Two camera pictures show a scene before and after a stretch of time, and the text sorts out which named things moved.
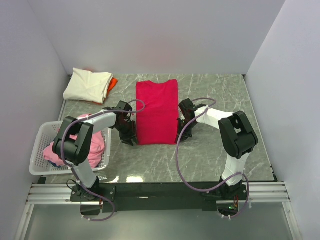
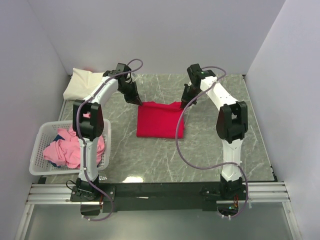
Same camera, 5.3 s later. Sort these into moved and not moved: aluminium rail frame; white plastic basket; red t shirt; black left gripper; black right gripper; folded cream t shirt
Moved: black right gripper; red t shirt; black left gripper
Not moved: folded cream t shirt; aluminium rail frame; white plastic basket
